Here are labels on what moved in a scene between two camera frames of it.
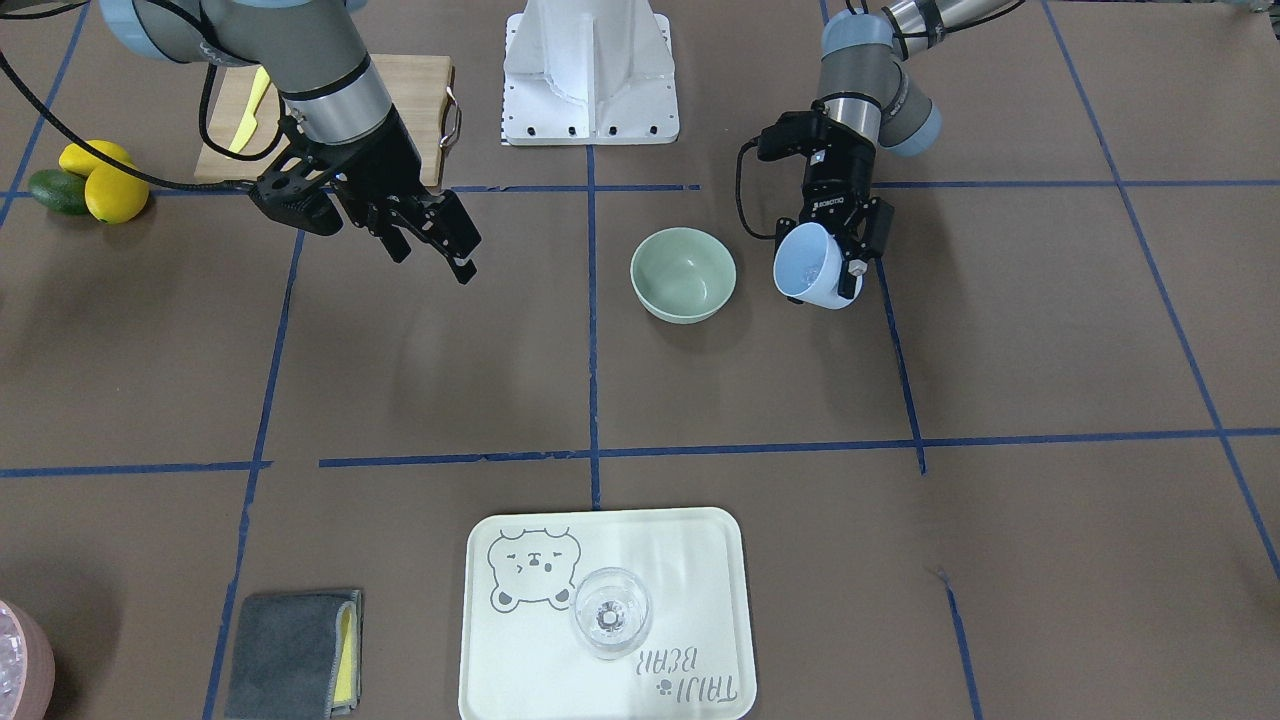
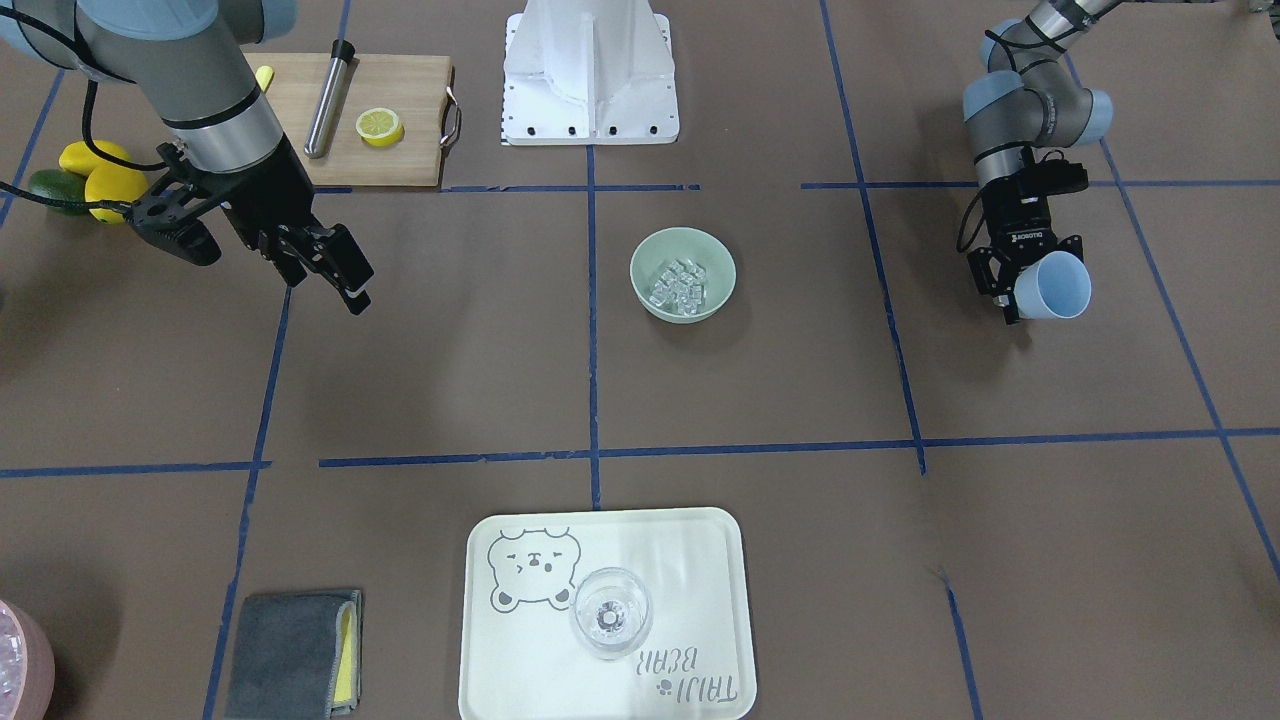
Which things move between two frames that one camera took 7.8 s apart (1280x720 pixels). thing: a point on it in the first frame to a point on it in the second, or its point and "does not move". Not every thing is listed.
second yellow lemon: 79,159 does not move
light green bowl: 683,275 does not move
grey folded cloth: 297,656 does not move
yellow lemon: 114,195 does not move
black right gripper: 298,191 to 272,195
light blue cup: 808,266 to 1057,286
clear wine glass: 611,613 does not move
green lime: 60,190 does not move
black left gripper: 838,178 to 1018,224
